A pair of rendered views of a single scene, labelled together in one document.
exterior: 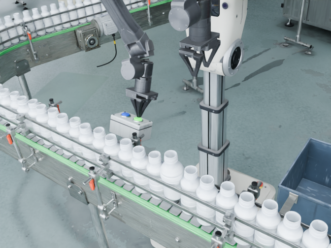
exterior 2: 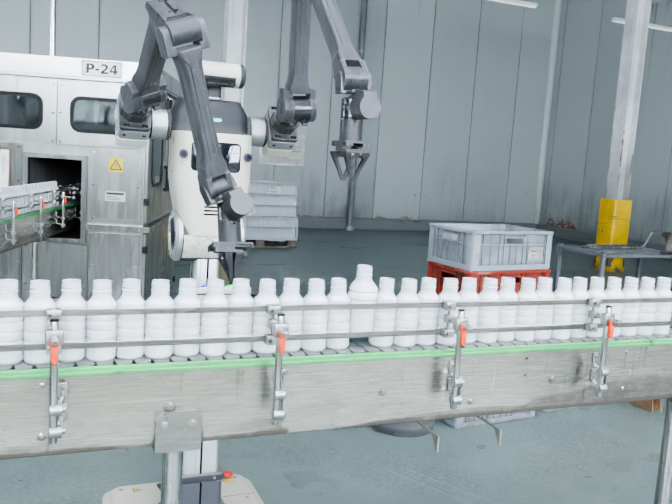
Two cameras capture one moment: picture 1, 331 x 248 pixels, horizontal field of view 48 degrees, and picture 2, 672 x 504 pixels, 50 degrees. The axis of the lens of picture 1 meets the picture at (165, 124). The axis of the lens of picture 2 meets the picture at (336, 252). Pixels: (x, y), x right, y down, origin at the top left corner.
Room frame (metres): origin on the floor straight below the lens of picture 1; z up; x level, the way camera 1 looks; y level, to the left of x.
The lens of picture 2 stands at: (0.07, 1.52, 1.45)
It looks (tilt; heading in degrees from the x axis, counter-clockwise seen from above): 7 degrees down; 298
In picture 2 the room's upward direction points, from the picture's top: 4 degrees clockwise
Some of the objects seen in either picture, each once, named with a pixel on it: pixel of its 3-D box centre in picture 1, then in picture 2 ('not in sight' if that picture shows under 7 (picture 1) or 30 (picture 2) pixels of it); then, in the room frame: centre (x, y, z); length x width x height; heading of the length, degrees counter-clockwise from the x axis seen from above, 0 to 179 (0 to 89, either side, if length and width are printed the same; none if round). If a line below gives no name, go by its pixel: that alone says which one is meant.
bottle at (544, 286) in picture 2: not in sight; (542, 308); (0.46, -0.42, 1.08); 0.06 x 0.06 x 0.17
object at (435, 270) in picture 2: not in sight; (487, 283); (1.22, -2.57, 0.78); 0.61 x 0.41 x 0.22; 57
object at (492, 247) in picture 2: not in sight; (489, 246); (1.22, -2.56, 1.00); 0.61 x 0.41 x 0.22; 58
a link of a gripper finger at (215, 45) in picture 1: (203, 53); (346, 162); (0.92, -0.12, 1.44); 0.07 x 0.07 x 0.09; 50
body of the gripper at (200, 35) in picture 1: (199, 30); (350, 133); (0.91, -0.11, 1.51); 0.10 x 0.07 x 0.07; 140
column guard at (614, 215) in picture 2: not in sight; (612, 235); (1.49, -10.22, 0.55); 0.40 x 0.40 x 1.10; 51
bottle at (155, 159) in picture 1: (157, 174); (337, 313); (0.83, 0.04, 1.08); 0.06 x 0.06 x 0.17
